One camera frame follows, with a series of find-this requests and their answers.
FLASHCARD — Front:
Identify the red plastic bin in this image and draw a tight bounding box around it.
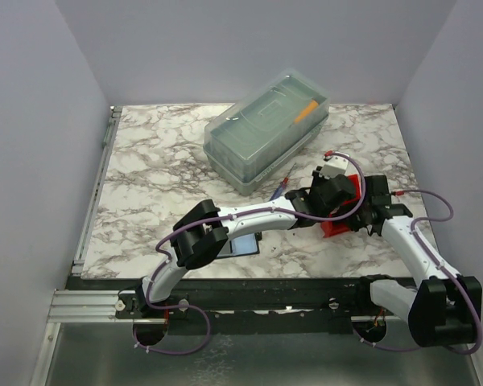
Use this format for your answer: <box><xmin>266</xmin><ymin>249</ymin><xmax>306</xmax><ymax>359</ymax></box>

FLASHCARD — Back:
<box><xmin>320</xmin><ymin>173</ymin><xmax>367</xmax><ymax>239</ymax></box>

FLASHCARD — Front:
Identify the black card holder wallet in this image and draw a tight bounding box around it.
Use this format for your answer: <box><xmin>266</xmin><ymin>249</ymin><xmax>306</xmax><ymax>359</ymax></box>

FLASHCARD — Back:
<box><xmin>217</xmin><ymin>232</ymin><xmax>262</xmax><ymax>259</ymax></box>

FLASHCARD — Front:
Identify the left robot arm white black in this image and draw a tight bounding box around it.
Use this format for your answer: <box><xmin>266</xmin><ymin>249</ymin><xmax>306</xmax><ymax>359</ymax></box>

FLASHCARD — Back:
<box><xmin>134</xmin><ymin>175</ymin><xmax>366</xmax><ymax>318</ymax></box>

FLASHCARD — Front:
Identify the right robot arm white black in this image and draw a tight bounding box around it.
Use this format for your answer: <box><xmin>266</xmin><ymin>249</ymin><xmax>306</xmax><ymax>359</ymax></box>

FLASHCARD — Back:
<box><xmin>348</xmin><ymin>175</ymin><xmax>483</xmax><ymax>355</ymax></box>

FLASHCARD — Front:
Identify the blue red screwdriver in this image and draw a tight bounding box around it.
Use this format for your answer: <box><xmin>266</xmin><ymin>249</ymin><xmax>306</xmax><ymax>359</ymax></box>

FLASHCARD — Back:
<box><xmin>270</xmin><ymin>163</ymin><xmax>296</xmax><ymax>201</ymax></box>

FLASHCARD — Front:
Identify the orange tool inside box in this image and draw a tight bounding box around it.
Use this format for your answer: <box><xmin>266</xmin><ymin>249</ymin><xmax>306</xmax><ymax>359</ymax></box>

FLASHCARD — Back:
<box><xmin>293</xmin><ymin>100</ymin><xmax>319</xmax><ymax>124</ymax></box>

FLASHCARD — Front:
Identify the clear plastic storage box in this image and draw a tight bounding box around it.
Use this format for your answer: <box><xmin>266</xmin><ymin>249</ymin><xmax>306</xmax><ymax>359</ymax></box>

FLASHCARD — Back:
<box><xmin>203</xmin><ymin>70</ymin><xmax>329</xmax><ymax>196</ymax></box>

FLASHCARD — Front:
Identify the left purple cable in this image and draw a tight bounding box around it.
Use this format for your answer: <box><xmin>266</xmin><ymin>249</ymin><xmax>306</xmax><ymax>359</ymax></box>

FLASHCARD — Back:
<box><xmin>147</xmin><ymin>151</ymin><xmax>367</xmax><ymax>310</ymax></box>

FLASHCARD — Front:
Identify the purple cable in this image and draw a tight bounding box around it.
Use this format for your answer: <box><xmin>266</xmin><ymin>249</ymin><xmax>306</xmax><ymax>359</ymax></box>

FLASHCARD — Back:
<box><xmin>390</xmin><ymin>188</ymin><xmax>483</xmax><ymax>355</ymax></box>
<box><xmin>147</xmin><ymin>151</ymin><xmax>367</xmax><ymax>310</ymax></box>

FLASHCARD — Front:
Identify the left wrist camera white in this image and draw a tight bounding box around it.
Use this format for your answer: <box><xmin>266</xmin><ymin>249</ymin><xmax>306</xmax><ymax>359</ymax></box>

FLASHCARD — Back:
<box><xmin>319</xmin><ymin>155</ymin><xmax>349</xmax><ymax>179</ymax></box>

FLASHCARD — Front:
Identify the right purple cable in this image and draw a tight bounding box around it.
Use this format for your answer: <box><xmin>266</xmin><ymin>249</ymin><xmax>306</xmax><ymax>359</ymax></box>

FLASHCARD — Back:
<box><xmin>390</xmin><ymin>188</ymin><xmax>483</xmax><ymax>355</ymax></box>

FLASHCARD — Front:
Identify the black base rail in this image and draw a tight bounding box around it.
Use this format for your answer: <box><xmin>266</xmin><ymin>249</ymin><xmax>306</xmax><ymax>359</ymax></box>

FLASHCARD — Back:
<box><xmin>116</xmin><ymin>277</ymin><xmax>403</xmax><ymax>335</ymax></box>

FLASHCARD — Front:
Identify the aluminium frame rail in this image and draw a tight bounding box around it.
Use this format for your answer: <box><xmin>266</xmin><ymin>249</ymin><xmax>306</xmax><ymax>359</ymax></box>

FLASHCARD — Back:
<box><xmin>47</xmin><ymin>290</ymin><xmax>118</xmax><ymax>323</ymax></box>

